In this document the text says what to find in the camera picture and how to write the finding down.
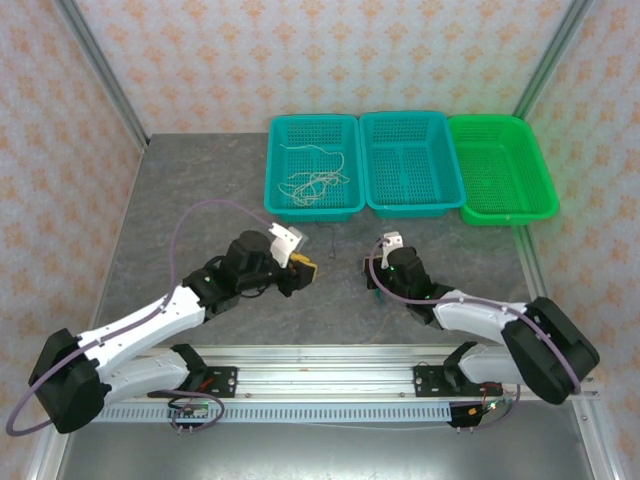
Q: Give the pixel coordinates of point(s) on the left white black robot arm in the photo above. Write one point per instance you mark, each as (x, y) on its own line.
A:
(140, 320)

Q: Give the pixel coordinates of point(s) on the teal plastic mesh basket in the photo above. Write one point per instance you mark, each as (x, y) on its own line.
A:
(410, 130)
(310, 130)

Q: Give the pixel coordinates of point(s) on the aluminium frame post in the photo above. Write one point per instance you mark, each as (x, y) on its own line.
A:
(550, 55)
(100, 65)

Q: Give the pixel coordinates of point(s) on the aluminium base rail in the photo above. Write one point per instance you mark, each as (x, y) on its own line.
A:
(325, 375)

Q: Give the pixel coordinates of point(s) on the green plastic mesh basket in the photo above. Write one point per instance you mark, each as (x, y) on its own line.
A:
(500, 165)

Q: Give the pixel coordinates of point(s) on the aluminium table edge rail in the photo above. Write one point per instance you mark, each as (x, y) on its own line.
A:
(529, 255)
(37, 460)

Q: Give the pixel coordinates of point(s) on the small green controller board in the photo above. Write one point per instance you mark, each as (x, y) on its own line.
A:
(192, 411)
(487, 406)

